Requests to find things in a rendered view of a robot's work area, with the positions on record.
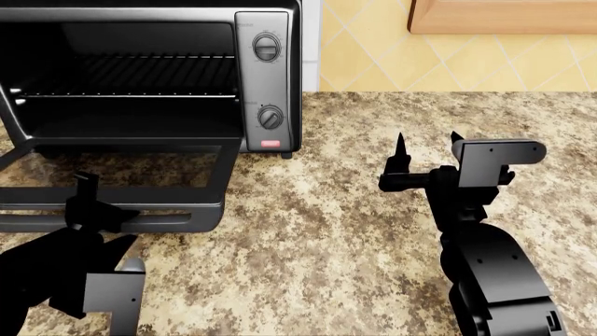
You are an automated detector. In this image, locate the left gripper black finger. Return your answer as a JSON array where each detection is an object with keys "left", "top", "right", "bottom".
[
  {"left": 74, "top": 171, "right": 98, "bottom": 204},
  {"left": 110, "top": 207, "right": 143, "bottom": 231}
]

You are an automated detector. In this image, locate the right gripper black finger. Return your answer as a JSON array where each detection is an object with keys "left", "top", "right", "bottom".
[
  {"left": 384, "top": 132, "right": 412, "bottom": 175},
  {"left": 449, "top": 130, "right": 465, "bottom": 168}
]

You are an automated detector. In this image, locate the glass toaster oven door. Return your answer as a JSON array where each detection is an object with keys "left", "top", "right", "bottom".
[{"left": 0, "top": 135, "right": 242, "bottom": 235}]

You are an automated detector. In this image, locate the small grey oven knob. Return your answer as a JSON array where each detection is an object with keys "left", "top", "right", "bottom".
[{"left": 257, "top": 105, "right": 285, "bottom": 131}]

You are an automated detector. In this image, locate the large grey oven knob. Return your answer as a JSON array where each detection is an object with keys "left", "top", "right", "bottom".
[{"left": 251, "top": 34, "right": 285, "bottom": 64}]

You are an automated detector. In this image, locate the black silver toaster oven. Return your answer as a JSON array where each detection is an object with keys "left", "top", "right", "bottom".
[{"left": 0, "top": 0, "right": 304, "bottom": 161}]

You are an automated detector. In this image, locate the grey right camera bracket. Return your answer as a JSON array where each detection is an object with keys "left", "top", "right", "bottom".
[{"left": 458, "top": 138, "right": 548, "bottom": 188}]

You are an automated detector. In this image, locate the grey camera bracket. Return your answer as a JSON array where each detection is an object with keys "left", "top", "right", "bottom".
[
  {"left": 83, "top": 258, "right": 147, "bottom": 336},
  {"left": 458, "top": 138, "right": 548, "bottom": 188}
]

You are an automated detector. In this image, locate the grey left camera bracket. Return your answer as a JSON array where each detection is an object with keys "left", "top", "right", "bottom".
[{"left": 83, "top": 258, "right": 147, "bottom": 336}]

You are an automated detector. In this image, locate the metal wire oven rack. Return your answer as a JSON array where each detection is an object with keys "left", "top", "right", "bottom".
[{"left": 7, "top": 51, "right": 239, "bottom": 100}]

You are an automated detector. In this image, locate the wooden wall cabinet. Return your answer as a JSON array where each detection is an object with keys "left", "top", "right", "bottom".
[{"left": 406, "top": 0, "right": 597, "bottom": 35}]

